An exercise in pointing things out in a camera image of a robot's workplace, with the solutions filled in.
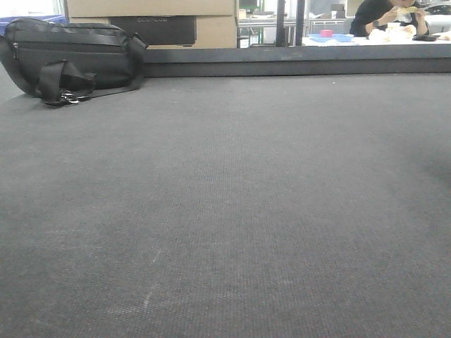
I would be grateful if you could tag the red cup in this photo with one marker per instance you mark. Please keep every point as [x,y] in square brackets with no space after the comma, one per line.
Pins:
[326,33]

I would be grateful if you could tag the black vertical pole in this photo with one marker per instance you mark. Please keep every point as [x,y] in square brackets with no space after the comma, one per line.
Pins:
[280,23]

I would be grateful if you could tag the lower cardboard box black label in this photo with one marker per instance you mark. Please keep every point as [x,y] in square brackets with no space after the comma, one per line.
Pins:
[176,32]

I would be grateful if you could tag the yellow food item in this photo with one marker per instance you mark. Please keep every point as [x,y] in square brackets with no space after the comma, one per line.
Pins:
[409,10]

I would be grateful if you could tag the blue tray on table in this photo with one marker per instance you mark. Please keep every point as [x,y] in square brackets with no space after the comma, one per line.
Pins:
[334,37]

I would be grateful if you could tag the black phone on table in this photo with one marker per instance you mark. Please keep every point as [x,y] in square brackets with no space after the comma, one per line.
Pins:
[425,38]

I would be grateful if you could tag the person in black shirt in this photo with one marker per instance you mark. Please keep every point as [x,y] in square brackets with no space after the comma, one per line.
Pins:
[377,14]

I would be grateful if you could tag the dark conveyor side rail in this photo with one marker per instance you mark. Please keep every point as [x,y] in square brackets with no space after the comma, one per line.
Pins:
[298,61]

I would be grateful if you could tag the upper cardboard box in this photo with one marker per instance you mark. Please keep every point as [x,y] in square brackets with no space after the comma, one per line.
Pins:
[108,8]

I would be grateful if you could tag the black fabric shoulder bag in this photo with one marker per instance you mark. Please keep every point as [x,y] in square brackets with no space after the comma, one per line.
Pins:
[66,63]

